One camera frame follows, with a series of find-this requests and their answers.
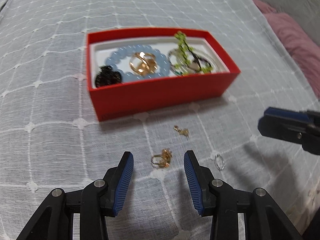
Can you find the black flower hair clip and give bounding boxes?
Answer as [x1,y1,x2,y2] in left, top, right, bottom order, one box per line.
[95,66,122,88]

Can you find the gold flower ring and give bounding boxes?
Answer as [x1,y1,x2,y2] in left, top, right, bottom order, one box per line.
[151,148,174,169]

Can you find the red jewelry box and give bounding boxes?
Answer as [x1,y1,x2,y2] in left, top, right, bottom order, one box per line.
[86,27,240,121]

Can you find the pearl bead bracelets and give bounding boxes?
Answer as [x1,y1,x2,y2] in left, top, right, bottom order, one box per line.
[166,48,218,76]

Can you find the grey checked bedspread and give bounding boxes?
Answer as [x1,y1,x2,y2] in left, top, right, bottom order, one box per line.
[1,0,319,239]

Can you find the blue bead bracelet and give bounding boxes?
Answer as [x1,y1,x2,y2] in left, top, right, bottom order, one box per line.
[105,44,171,82]

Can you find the small gold earring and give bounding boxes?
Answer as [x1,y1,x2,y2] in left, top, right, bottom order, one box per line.
[174,125,189,139]

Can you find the purple pillow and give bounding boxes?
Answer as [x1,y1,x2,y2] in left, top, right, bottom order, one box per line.
[252,0,320,98]

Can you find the silver ring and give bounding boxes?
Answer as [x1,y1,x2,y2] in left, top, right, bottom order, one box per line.
[214,153,226,171]

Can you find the green bead cord bracelet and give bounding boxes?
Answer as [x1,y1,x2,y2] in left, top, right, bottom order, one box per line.
[173,31,214,75]

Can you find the gold bangle ring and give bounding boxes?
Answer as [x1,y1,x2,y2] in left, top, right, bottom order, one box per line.
[128,51,158,77]

